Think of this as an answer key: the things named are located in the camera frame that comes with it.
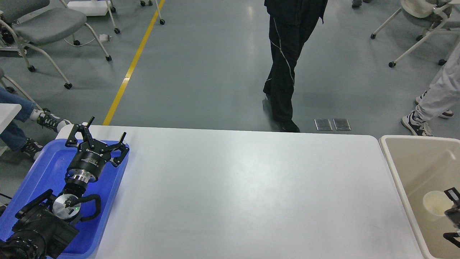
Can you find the white side table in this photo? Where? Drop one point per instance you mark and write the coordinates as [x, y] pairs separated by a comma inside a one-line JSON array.
[[7, 114]]

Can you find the person in white clothes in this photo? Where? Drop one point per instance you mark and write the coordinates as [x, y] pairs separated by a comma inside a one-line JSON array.
[[442, 94]]

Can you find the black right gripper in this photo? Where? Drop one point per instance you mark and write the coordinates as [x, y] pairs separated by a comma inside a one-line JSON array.
[[453, 214]]

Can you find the person in black clothes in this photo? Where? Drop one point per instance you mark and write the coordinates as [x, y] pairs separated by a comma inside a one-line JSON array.
[[290, 26]]

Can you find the white paper cup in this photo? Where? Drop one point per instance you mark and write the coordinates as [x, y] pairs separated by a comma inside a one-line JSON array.
[[436, 203]]

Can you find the metal floor plate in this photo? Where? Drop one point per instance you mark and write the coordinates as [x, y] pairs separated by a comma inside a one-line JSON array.
[[323, 124], [342, 124]]

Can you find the person with dark shoes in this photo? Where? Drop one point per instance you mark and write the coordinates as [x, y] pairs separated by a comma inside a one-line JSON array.
[[358, 3]]

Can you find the beige plastic bin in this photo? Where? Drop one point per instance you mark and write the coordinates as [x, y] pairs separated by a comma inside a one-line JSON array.
[[420, 165]]

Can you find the white power adapter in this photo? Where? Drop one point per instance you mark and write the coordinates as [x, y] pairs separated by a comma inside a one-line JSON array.
[[104, 38]]

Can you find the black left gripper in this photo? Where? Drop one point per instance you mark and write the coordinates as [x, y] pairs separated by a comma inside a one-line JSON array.
[[91, 157]]

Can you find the grey office chair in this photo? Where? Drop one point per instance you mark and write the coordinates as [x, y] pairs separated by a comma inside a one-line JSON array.
[[51, 26]]

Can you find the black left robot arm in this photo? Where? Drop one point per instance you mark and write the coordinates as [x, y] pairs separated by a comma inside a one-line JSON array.
[[62, 206]]

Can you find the blue plastic tray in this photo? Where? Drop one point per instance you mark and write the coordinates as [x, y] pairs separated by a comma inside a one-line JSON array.
[[48, 173]]

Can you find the metal floor plate left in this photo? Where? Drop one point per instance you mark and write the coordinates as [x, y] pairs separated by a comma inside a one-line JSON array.
[[323, 124]]

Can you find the metal floor plate right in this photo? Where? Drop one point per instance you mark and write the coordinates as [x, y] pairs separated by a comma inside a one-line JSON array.
[[342, 124]]

